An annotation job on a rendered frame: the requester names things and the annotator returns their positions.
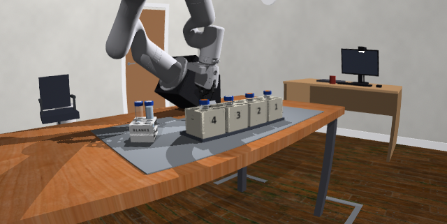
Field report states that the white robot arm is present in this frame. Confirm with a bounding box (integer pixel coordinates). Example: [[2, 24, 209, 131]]
[[105, 0, 224, 91]]

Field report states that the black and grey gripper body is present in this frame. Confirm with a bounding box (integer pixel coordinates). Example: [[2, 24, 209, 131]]
[[194, 64, 219, 90]]

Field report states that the white tube rack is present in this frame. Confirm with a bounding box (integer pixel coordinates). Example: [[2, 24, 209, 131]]
[[129, 117, 158, 142]]

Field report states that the water blank tube with white cap dot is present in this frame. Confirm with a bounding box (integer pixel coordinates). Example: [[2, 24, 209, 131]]
[[145, 100, 154, 119]]

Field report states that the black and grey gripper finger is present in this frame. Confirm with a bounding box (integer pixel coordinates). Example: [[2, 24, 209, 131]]
[[195, 84, 203, 100], [200, 81, 214, 99]]

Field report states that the cream bucket adapter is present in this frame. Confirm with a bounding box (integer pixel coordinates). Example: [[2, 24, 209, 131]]
[[254, 96, 283, 121], [233, 99, 267, 127], [185, 105, 226, 139], [210, 102, 248, 133]]

